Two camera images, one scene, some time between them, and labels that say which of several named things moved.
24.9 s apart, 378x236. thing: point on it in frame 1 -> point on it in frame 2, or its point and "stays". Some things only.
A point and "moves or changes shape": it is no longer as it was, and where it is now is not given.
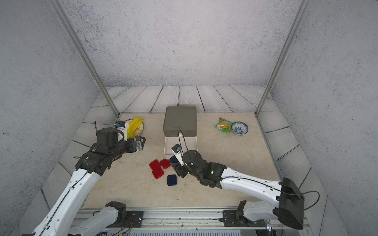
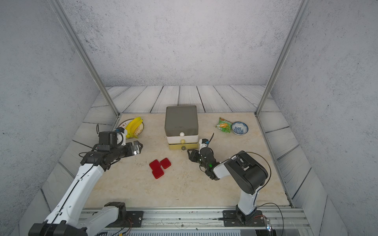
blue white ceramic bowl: (239, 128) stays
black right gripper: (179, 170) -> (194, 156)
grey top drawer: (180, 119) stays
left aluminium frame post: (65, 22) stays
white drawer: (187, 143) moves or changes shape
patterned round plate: (139, 129) stays
